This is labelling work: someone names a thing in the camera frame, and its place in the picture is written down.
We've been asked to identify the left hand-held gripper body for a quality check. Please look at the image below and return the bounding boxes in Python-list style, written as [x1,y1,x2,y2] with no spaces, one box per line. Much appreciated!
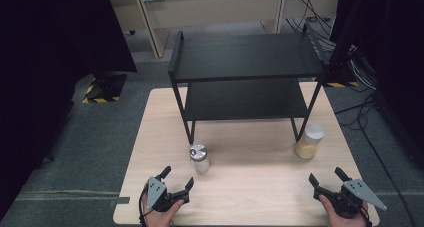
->
[145,176,191,213]

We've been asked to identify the black metal stand frame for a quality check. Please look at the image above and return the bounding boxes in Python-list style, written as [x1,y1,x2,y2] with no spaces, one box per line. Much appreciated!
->
[327,0,360,89]

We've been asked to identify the black stand base, striped tape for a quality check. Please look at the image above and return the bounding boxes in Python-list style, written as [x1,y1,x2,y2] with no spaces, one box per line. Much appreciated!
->
[81,72,128,105]

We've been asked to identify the glass jar with metal lid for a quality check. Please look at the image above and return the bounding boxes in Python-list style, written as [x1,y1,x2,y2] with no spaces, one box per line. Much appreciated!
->
[189,143,212,175]

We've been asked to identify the person's left hand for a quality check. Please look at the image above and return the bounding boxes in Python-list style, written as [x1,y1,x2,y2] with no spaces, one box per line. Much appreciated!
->
[142,198,185,227]

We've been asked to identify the bundle of black cables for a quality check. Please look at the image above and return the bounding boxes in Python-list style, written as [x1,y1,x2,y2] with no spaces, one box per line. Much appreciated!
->
[285,0,336,35]

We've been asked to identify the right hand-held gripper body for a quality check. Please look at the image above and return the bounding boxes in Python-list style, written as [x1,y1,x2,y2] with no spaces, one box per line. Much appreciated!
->
[312,178,389,220]

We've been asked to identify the person's right hand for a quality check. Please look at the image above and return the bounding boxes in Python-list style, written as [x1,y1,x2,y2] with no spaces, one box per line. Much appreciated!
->
[318,194,370,227]

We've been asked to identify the long black floor cable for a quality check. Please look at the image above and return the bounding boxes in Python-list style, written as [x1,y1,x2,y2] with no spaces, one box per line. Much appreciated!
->
[334,95,418,227]

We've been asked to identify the black curtain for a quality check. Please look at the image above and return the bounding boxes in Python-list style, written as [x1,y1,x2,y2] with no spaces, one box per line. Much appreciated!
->
[331,0,424,170]
[0,0,138,221]

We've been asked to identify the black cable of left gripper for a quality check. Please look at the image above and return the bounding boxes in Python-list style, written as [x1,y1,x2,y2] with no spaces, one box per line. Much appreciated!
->
[138,185,150,227]

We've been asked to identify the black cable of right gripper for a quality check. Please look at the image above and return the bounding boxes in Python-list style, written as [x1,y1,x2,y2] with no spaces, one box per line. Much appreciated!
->
[359,205,374,227]

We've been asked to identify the white cables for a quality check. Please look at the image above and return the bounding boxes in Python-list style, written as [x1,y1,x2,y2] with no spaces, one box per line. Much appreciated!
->
[349,58,378,92]

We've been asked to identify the black two-tier shelf rack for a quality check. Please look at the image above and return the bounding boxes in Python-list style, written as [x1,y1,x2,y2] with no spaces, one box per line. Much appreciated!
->
[167,22,331,145]

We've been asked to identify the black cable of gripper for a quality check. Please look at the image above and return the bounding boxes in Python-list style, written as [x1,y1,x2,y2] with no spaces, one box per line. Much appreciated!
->
[359,205,374,227]
[138,185,150,227]

